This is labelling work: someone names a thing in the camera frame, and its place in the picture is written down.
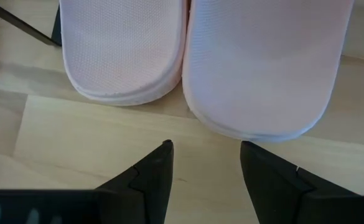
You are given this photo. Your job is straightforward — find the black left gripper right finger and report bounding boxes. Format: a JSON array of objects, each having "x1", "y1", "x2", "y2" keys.
[{"x1": 240, "y1": 140, "x2": 364, "y2": 224}]

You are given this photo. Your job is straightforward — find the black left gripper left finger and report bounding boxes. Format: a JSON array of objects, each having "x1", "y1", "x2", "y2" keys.
[{"x1": 95, "y1": 139, "x2": 174, "y2": 224}]

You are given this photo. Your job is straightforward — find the light pink slide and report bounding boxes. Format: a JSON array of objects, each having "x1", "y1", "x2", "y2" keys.
[
  {"x1": 58, "y1": 0, "x2": 189, "y2": 107},
  {"x1": 181, "y1": 0, "x2": 356, "y2": 144}
]

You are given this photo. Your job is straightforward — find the black metal rig frame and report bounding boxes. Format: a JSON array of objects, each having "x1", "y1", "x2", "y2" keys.
[{"x1": 0, "y1": 0, "x2": 63, "y2": 48}]

